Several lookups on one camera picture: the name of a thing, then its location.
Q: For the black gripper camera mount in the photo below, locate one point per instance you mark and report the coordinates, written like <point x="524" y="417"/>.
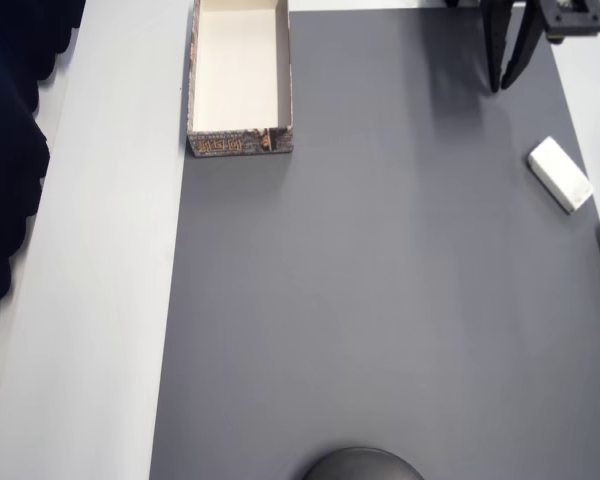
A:
<point x="555" y="17"/>

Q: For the patterned open cardboard box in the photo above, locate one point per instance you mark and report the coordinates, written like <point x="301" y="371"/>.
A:
<point x="240" y="144"/>

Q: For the grey table mat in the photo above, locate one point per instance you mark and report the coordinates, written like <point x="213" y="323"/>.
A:
<point x="355" y="275"/>

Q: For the white eraser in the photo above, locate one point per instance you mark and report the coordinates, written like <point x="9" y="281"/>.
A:
<point x="560" y="175"/>

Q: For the black round-base desk stand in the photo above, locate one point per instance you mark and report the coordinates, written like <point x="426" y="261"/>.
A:
<point x="362" y="465"/>

